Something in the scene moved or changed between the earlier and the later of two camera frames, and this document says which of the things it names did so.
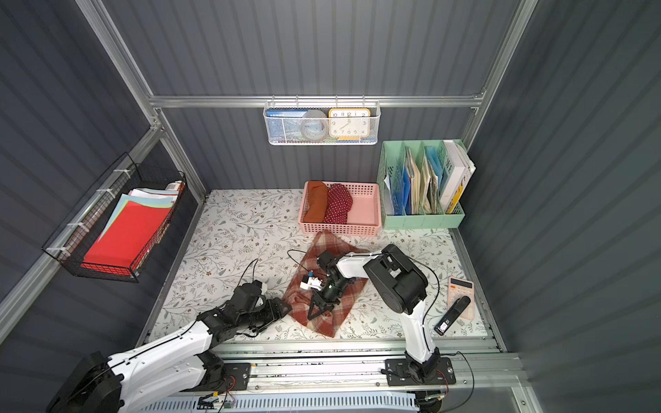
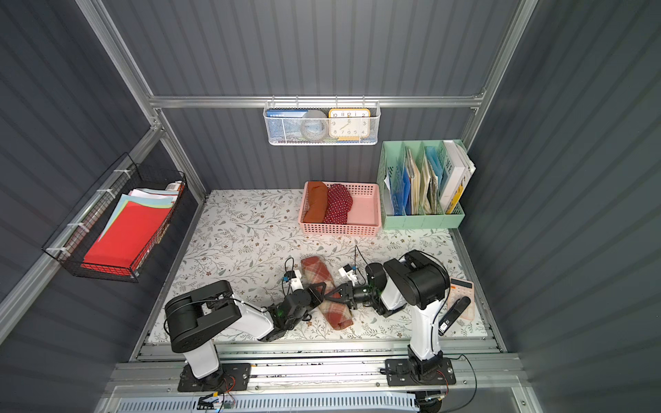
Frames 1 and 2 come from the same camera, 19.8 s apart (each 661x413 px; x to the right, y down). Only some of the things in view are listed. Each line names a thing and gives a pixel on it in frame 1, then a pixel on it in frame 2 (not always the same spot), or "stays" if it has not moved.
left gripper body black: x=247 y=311 → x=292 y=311
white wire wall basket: x=322 y=123 stays
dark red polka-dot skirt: x=339 y=203 stays
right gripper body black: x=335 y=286 → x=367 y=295
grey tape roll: x=314 y=124 stays
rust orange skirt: x=317 y=211 stays
